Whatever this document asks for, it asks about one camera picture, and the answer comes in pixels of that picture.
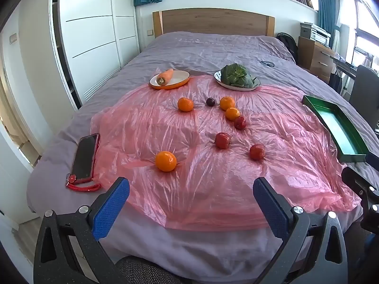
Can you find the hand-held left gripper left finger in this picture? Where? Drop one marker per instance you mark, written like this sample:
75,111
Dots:
111,207

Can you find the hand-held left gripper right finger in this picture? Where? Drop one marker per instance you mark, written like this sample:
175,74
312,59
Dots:
271,207

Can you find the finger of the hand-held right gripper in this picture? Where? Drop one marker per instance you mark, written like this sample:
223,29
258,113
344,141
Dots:
372,157
355,180

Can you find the green rectangular tray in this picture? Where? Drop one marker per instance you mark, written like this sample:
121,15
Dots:
340,124

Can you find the red apple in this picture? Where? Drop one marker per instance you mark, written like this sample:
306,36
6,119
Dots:
240,122
222,140
256,151

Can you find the orange mandarin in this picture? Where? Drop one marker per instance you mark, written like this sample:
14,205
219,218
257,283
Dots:
227,103
185,104
232,114
166,161

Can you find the smartphone in red case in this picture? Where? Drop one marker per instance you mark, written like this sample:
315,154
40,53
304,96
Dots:
86,156

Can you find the dark grey chair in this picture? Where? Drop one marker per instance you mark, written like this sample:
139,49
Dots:
367,85

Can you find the pink plastic sheet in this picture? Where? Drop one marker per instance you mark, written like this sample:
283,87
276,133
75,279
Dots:
177,133

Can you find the wooden dresser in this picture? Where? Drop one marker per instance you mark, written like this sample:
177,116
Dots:
314,56

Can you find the dark purple plum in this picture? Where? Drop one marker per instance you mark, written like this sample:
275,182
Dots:
210,101

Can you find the white enamel plate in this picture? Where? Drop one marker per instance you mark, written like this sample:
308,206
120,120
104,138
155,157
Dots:
237,88

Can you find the green bok choy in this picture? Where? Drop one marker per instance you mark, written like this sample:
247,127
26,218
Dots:
237,74

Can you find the white printer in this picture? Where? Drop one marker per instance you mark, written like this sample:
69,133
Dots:
314,32

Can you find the black backpack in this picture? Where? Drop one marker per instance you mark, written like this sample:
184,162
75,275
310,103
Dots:
287,44

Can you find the small black item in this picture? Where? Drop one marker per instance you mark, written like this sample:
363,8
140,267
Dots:
266,63

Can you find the orange carrot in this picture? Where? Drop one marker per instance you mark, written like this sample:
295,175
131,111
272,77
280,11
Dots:
165,76

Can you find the orange rimmed oval plate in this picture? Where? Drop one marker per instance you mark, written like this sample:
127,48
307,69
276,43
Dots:
179,78

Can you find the bed with purple blanket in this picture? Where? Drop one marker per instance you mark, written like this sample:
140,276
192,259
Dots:
207,53

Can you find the white wardrobe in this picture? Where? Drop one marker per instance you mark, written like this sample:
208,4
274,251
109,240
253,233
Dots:
88,35

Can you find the wooden headboard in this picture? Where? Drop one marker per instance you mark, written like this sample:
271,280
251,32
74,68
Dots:
213,22

